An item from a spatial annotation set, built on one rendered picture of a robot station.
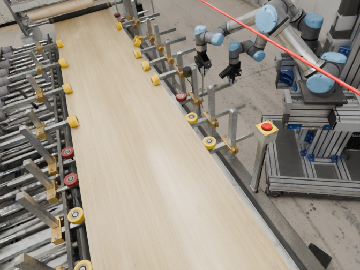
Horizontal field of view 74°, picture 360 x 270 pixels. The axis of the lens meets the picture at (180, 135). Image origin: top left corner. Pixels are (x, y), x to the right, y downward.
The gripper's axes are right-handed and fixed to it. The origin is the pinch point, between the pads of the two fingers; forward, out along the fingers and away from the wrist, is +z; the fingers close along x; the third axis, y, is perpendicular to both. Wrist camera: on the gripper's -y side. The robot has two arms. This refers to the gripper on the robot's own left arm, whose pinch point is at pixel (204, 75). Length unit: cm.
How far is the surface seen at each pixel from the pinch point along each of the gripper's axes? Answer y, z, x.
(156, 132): -28, 9, 50
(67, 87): 50, 2, 97
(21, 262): -87, -15, 119
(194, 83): -7.5, -2.0, 11.4
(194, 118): -29.0, 8.0, 23.1
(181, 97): -4.0, 7.9, 21.5
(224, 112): -28.1, 14.5, -0.3
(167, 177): -63, 9, 56
